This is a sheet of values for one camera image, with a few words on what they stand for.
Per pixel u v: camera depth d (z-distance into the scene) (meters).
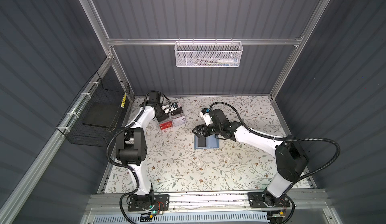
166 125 1.01
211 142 0.93
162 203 0.72
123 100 0.83
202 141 0.96
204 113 0.77
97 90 0.78
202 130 0.75
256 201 0.73
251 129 0.57
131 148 0.52
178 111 1.03
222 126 0.67
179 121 1.02
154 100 0.77
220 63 0.91
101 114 0.74
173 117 1.04
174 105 0.87
